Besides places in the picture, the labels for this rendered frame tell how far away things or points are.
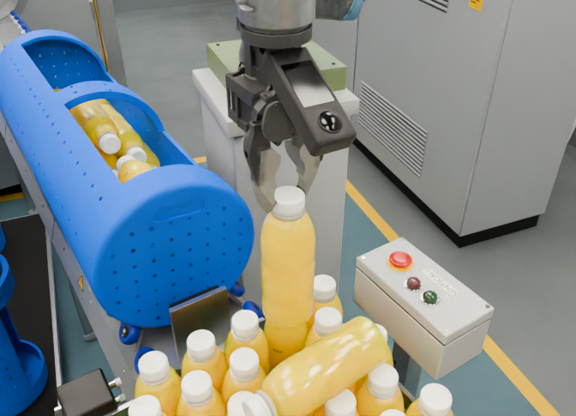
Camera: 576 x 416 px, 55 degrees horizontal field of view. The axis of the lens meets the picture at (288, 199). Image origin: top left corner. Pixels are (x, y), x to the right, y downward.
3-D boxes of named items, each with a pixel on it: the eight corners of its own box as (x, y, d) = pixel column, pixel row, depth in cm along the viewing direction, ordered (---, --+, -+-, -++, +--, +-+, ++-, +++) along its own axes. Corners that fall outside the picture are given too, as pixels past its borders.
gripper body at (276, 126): (282, 107, 67) (281, 4, 60) (324, 135, 61) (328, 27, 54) (225, 123, 64) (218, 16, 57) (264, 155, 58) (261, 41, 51)
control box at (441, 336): (395, 279, 101) (402, 234, 95) (482, 352, 87) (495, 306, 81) (351, 300, 96) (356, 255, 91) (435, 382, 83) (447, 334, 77)
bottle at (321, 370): (383, 316, 70) (261, 392, 62) (400, 365, 71) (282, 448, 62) (351, 309, 76) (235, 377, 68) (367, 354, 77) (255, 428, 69)
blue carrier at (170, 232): (107, 120, 166) (97, 24, 151) (253, 297, 106) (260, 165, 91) (3, 138, 152) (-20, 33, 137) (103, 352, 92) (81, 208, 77)
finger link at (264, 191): (249, 192, 68) (258, 123, 64) (274, 217, 64) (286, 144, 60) (226, 196, 67) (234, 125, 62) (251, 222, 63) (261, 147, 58)
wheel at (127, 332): (135, 313, 97) (125, 311, 96) (145, 329, 94) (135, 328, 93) (123, 334, 98) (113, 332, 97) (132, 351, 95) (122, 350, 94)
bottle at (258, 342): (221, 395, 93) (213, 318, 82) (258, 377, 96) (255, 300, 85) (240, 429, 88) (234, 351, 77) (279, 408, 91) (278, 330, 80)
